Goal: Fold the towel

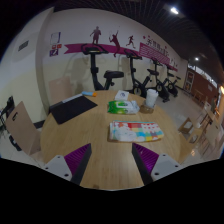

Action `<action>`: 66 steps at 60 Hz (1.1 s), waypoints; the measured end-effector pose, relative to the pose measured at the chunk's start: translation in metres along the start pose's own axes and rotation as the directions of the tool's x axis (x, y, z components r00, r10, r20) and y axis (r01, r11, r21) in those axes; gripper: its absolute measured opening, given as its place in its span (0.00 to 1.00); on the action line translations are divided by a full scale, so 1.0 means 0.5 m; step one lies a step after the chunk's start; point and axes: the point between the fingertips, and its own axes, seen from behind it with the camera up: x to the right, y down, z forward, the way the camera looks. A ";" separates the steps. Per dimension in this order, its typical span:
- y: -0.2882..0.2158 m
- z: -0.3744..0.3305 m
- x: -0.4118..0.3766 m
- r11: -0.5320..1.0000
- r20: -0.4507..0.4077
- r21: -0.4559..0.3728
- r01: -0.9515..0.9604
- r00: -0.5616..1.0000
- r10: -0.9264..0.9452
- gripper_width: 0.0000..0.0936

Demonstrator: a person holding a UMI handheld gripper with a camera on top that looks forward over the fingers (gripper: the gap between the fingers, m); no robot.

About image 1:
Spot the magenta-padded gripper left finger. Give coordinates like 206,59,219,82
43,143,93,186

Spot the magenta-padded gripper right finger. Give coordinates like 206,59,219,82
131,142,183,186

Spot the colourful checked towel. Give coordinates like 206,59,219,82
108,120,165,144

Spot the wooden stool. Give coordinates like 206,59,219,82
178,117,204,144

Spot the black flat pad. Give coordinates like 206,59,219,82
49,95,99,126

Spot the brown tape roll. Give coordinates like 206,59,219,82
139,103,155,115

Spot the green wet wipes pack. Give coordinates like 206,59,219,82
107,99,141,115

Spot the blue and orange tube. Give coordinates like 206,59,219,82
81,90,98,98

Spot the black exercise bike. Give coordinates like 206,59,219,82
123,48,160,98
166,71,183,98
80,43,125,92
150,58,171,103

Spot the small white packet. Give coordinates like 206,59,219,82
114,89,130,102

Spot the wall poster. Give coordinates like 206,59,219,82
49,31,63,58

